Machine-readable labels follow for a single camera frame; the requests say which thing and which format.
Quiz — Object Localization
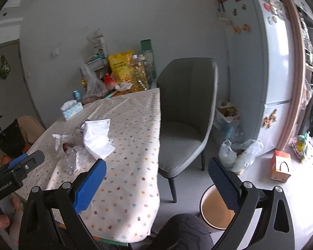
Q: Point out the clear plastic bag on table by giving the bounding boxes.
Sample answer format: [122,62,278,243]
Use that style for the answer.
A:
[80,64,109,105]

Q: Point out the crumpled tissue by bottles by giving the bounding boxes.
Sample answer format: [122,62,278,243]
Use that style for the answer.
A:
[115,82,132,92]

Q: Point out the white paper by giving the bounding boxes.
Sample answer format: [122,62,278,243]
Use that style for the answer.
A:
[82,119,115,160]

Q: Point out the person left hand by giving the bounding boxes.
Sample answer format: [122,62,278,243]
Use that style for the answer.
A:
[0,196,20,234]

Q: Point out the orange gift box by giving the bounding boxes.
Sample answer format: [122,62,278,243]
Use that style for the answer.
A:
[270,150,292,183]

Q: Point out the person knee dark trousers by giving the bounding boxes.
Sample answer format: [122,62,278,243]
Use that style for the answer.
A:
[146,213,214,250]

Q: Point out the clear plastic wrapper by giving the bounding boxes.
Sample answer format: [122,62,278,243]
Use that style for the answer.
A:
[63,145,89,175]

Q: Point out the blue drink can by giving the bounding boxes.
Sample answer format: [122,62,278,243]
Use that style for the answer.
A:
[73,90,82,101]

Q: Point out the bag beside refrigerator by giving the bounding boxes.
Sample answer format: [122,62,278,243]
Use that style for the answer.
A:
[214,100,240,140]

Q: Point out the white carton on shelf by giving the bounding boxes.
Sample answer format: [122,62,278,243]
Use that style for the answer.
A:
[87,29,108,58]

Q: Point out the black and tan clothes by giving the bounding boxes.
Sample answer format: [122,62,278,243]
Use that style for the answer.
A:
[0,116,45,166]

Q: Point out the round trash bin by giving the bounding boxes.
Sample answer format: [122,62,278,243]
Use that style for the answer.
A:
[199,185,235,233]

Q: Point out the plastic bag on floor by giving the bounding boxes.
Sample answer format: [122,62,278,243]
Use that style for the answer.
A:
[218,139,264,175]

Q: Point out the green tall box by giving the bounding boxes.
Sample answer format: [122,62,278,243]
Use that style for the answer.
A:
[141,39,157,79]

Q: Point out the white crumpled tissue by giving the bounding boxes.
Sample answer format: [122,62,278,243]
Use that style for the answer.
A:
[52,134,75,153]

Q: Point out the blue tissue box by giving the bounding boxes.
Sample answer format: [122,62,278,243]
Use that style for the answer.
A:
[60,100,83,121]

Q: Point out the red round bottle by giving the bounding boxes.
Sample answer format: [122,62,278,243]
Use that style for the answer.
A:
[103,73,116,91]

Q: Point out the cooking oil bottle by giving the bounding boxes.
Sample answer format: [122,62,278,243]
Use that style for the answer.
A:
[129,54,149,91]

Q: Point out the grey upholstered chair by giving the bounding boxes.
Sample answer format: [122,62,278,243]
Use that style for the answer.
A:
[157,57,218,203]

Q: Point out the yellow snack bag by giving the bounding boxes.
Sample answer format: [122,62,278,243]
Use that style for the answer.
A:
[109,50,134,84]

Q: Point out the white refrigerator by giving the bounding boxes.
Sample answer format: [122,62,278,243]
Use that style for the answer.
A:
[223,0,295,153]

